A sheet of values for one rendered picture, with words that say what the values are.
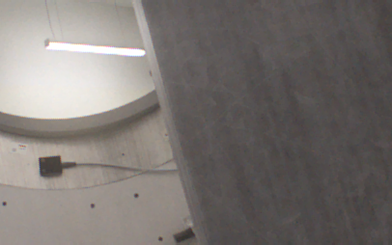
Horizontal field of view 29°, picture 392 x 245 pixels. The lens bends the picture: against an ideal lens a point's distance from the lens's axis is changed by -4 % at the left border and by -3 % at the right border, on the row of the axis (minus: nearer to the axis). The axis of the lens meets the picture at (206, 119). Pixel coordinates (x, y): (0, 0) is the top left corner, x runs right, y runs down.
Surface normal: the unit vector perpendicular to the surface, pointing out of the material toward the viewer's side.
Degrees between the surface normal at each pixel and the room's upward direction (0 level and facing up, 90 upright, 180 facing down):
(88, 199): 90
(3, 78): 90
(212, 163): 90
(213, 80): 90
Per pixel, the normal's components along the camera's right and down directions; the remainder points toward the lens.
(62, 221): 0.19, -0.26
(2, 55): 0.75, -0.33
